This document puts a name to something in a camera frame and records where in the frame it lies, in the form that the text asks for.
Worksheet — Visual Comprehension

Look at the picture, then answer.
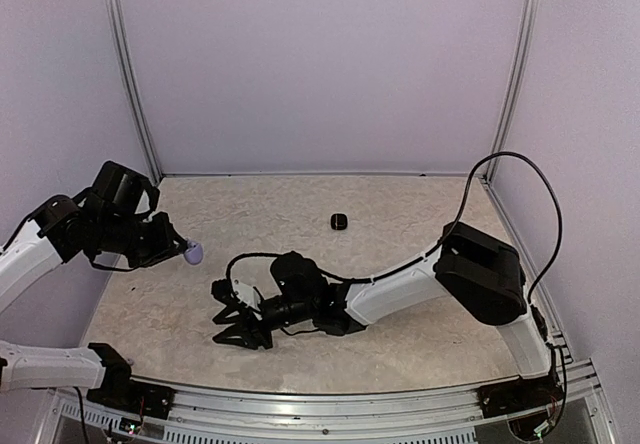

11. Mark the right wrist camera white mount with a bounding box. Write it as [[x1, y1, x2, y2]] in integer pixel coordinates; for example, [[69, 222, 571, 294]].
[[211, 279, 262, 313]]

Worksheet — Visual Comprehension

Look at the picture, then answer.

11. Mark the aluminium corner post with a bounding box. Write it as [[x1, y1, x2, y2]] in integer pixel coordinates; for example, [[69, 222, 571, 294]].
[[491, 0, 539, 153], [105, 0, 164, 184]]

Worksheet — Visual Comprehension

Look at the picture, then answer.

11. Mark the left aluminium corner post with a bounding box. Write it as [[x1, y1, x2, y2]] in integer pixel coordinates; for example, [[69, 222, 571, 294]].
[[105, 0, 164, 184]]

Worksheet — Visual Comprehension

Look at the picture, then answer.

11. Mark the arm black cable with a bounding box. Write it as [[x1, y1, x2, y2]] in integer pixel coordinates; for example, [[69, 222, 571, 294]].
[[224, 151, 571, 435], [0, 186, 156, 260]]

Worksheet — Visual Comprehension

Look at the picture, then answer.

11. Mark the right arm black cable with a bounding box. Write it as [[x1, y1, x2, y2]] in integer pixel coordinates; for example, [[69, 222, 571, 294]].
[[224, 151, 571, 435]]

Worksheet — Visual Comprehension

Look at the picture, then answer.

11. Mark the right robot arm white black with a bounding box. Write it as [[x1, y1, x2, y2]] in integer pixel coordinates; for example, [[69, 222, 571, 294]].
[[211, 222, 555, 408]]

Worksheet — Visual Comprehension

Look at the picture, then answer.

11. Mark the purple charging case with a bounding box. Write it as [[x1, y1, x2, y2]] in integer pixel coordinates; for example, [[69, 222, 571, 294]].
[[183, 239, 204, 265]]

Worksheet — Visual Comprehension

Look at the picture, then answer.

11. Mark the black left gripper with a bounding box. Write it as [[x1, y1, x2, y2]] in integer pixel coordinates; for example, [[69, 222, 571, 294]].
[[97, 210, 187, 268]]

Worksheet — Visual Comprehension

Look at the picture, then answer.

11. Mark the aluminium front rail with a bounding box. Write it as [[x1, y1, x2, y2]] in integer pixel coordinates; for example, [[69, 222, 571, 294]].
[[34, 361, 619, 443]]

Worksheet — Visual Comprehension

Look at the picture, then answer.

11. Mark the black charging case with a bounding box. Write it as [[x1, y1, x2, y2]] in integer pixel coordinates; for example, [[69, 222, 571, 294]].
[[330, 213, 348, 231]]

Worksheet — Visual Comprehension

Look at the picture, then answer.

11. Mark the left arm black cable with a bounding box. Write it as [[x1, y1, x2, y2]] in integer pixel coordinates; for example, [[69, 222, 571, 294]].
[[0, 186, 156, 260]]

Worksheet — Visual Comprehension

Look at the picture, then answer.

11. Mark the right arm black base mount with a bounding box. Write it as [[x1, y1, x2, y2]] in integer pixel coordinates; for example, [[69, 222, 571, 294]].
[[476, 367, 563, 418]]

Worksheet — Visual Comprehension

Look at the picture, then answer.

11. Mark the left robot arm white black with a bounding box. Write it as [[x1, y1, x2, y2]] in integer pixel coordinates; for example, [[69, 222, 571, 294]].
[[1, 161, 203, 409]]

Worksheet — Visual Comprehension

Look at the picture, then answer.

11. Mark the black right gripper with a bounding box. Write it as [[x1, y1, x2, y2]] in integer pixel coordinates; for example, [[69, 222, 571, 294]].
[[212, 295, 314, 350]]

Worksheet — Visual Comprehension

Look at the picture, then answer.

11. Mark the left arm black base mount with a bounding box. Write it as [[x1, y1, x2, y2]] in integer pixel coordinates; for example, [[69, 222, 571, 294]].
[[86, 343, 175, 420]]

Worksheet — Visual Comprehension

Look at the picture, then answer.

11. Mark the right aluminium corner post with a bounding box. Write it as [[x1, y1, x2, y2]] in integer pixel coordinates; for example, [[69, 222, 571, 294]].
[[491, 0, 539, 153]]

